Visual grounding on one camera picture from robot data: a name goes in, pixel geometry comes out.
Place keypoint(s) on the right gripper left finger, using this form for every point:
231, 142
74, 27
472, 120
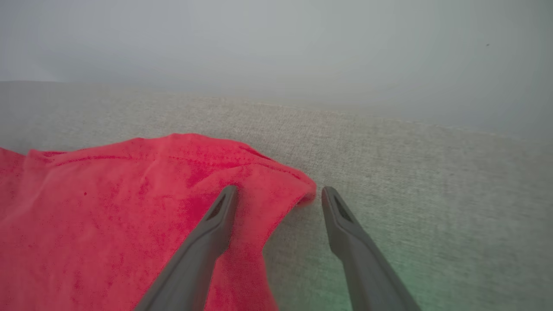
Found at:
194, 259

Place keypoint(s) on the red and white garment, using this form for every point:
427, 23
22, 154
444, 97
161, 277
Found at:
108, 216

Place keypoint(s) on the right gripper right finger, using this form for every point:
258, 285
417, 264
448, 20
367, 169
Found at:
363, 268

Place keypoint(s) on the grey fabric sofa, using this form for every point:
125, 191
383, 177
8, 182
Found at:
410, 194

